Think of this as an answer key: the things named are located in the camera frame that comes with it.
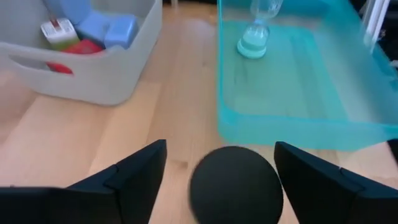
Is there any lavender block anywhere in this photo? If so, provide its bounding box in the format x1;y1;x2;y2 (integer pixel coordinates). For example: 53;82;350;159
42;0;93;26

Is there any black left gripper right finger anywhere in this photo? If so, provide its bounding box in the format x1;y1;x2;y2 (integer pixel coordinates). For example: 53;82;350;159
274;141;398;224

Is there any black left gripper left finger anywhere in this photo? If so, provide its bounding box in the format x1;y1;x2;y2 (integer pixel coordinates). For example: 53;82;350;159
0;139;168;224

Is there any teal translucent plastic bin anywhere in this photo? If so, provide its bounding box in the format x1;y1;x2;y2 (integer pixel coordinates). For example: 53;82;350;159
216;0;398;152

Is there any light gray plastic bin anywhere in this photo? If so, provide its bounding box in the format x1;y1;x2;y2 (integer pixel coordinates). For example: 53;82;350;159
0;0;164;106

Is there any red sand hourglass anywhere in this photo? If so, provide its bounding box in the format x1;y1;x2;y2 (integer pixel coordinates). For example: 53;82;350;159
188;146;284;224

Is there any green block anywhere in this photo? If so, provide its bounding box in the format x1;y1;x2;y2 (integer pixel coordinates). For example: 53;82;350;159
40;17;81;52

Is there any periwinkle blue block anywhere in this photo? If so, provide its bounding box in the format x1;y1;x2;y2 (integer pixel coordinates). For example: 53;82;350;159
103;14;140;50
75;12;112;47

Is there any red block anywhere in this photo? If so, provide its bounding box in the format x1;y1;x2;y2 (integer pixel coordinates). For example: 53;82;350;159
61;39;104;55
45;61;75;75

